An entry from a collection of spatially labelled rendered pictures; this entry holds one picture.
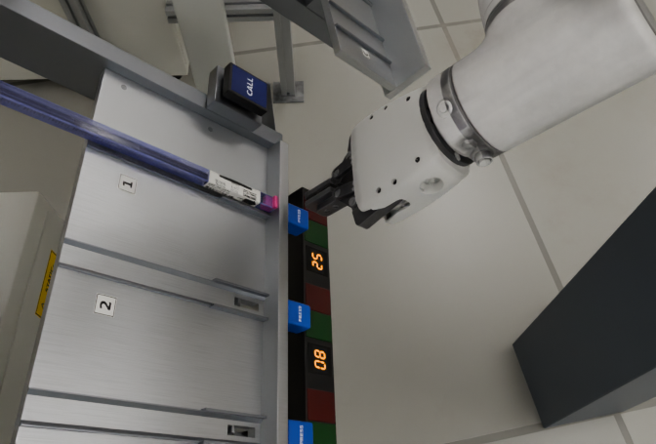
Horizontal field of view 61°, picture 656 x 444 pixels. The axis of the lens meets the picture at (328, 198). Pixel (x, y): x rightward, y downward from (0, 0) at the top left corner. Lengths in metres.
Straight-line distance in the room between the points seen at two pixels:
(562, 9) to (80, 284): 0.40
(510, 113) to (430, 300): 0.94
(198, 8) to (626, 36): 0.51
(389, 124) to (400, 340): 0.84
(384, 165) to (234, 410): 0.24
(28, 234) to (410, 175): 0.50
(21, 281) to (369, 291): 0.80
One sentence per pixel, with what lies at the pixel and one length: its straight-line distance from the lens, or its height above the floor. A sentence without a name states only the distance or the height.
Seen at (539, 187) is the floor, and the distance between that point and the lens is 1.56.
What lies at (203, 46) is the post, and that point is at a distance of 0.80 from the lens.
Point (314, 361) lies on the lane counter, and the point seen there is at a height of 0.66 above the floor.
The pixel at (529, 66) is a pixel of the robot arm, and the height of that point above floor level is 0.94.
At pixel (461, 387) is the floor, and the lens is 1.29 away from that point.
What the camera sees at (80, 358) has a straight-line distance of 0.45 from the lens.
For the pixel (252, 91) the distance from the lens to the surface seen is 0.59.
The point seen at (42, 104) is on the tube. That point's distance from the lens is 0.50.
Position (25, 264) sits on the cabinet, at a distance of 0.78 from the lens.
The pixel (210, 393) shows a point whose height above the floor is 0.76.
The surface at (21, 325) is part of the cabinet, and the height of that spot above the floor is 0.58.
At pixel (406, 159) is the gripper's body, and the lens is 0.48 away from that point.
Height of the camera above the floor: 1.22
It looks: 58 degrees down
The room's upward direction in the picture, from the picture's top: straight up
